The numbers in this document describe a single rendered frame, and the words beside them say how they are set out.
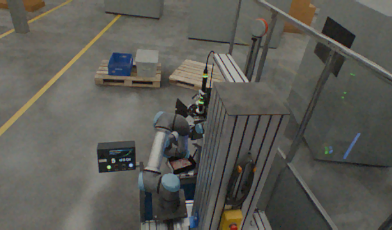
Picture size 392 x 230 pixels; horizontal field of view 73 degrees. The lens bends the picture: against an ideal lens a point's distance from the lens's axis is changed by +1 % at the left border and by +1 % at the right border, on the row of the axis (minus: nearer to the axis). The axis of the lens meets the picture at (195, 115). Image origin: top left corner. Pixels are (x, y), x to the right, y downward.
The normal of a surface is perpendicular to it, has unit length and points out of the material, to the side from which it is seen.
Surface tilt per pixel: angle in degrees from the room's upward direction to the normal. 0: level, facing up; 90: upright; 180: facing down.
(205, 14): 90
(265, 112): 0
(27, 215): 0
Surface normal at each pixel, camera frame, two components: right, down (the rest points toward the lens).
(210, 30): -0.04, 0.57
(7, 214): 0.11, -0.81
